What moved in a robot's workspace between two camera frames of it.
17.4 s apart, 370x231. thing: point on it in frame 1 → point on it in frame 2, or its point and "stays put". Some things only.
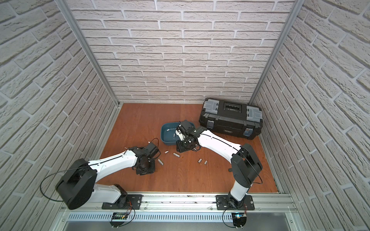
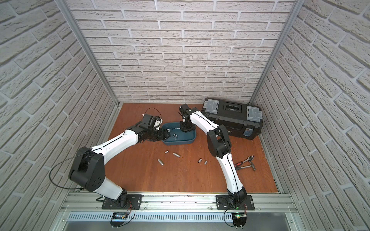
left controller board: x=118 y=215 stays put
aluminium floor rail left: x=108 y=133 stays put
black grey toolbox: x=233 y=118 stays put
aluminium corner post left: x=67 y=10 stays put
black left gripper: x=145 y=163 → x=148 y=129
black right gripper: x=180 y=148 → x=184 y=129
